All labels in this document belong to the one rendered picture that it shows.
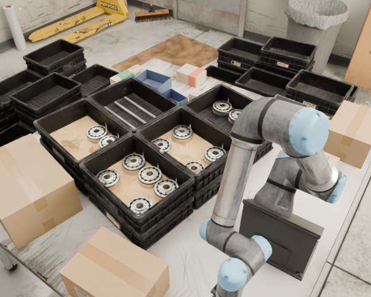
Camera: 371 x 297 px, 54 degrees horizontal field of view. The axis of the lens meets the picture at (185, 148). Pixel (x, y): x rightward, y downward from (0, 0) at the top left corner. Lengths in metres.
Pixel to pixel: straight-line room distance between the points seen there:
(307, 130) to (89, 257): 0.85
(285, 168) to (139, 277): 0.64
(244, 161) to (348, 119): 1.06
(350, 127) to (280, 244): 0.81
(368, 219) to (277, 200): 1.47
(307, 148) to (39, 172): 1.10
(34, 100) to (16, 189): 1.34
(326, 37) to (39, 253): 3.10
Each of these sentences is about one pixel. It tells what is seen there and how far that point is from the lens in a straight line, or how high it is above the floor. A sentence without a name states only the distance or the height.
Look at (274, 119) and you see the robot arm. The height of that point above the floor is 1.42.
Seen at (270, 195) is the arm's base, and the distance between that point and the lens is 1.36.
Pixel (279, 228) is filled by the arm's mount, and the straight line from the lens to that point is 1.33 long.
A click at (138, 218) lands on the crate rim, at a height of 0.93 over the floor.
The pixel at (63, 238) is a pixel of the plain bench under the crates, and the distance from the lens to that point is 1.63.
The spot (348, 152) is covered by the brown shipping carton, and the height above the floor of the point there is 0.77.
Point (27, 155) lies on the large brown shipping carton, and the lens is 1.72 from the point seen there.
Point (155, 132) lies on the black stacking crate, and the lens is 1.75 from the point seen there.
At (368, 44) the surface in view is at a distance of 4.03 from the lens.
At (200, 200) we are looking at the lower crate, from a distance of 1.61.
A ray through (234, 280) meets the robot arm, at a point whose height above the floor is 1.10.
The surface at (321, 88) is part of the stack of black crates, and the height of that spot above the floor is 0.49.
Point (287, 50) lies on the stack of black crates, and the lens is 3.37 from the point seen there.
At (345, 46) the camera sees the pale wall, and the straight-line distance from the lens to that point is 4.33.
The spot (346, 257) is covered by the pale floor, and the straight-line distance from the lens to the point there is 2.51.
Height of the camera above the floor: 1.98
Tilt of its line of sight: 42 degrees down
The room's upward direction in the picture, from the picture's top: straight up
